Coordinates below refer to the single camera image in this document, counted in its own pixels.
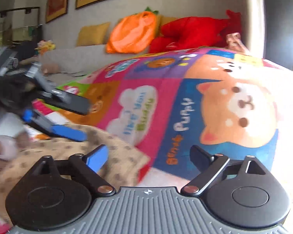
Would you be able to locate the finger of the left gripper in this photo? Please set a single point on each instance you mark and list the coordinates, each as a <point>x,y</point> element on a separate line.
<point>38,121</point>
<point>45,90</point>

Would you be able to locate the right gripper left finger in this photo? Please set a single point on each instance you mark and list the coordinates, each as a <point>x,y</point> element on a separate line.
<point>85,171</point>

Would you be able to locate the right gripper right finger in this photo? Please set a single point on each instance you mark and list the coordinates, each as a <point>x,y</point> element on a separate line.
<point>210,167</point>

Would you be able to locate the brown corduroy garment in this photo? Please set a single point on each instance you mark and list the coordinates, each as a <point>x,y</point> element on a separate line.
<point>121,169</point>

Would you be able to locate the person's hand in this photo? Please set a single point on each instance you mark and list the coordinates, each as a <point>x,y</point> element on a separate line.
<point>13,138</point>

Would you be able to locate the beige sofa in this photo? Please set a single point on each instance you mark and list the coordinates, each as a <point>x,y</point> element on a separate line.
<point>64,65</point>

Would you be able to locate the yellow plush toy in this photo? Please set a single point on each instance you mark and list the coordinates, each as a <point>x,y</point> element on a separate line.
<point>45,46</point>

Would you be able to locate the yellow square pillow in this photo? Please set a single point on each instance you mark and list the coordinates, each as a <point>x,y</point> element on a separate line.
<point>92,34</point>

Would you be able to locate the colourful cartoon play mat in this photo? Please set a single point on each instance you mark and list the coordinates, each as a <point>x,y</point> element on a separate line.
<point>164,103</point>

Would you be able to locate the orange pumpkin plush cushion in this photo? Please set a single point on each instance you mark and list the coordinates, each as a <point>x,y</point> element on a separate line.
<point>134,33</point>

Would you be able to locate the pink cloth toy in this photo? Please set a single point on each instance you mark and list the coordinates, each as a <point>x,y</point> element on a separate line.
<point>234,43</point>

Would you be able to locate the red plush cushion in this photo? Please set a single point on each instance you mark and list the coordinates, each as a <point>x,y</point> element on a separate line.
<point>195,32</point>

